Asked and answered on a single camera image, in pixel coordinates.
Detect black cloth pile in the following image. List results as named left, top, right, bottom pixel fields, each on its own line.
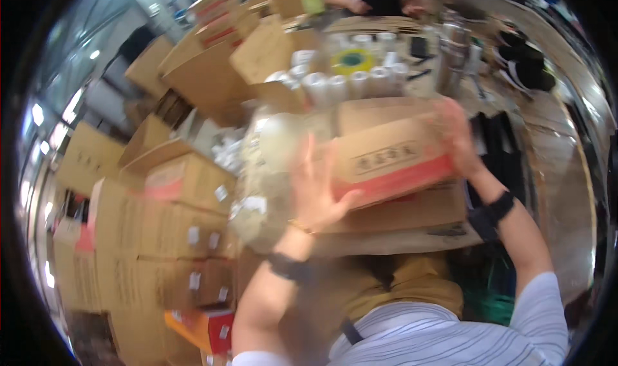
left=493, top=27, right=557, bottom=93

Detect flat brown cardboard sheet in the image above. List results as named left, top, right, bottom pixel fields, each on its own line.
left=309, top=180, right=484, bottom=257

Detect person's body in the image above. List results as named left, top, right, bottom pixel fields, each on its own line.
left=232, top=252, right=571, bottom=366

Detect red striped cardboard box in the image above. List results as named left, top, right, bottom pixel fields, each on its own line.
left=330, top=98, right=460, bottom=210

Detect stack of sealed brown cartons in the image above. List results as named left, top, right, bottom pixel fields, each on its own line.
left=52, top=114, right=243, bottom=366

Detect clear plastic bag of goods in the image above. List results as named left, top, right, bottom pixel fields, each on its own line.
left=228, top=106, right=335, bottom=252

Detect yellow tape roll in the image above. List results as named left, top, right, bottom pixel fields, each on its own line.
left=330, top=48, right=375, bottom=76

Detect row of white rolls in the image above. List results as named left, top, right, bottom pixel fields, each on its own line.
left=265, top=62, right=412, bottom=110

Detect pile of black bags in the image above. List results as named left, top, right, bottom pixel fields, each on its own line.
left=469, top=109, right=526, bottom=210

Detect heap of open brown cartons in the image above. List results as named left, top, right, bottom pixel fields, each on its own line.
left=125, top=0, right=322, bottom=128

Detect steel flasks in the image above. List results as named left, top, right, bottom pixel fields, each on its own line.
left=434, top=21, right=473, bottom=99

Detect gold bracelet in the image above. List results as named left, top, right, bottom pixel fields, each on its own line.
left=288, top=219, right=317, bottom=235

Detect orange and red box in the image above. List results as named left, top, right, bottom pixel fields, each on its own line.
left=163, top=307, right=236, bottom=356

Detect black wrist band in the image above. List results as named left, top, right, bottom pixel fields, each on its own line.
left=467, top=190, right=516, bottom=242
left=267, top=252, right=315, bottom=286

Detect person's left hand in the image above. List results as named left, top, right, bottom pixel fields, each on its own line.
left=289, top=133, right=364, bottom=233

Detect person's right hand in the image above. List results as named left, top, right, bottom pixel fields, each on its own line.
left=430, top=98, right=484, bottom=179

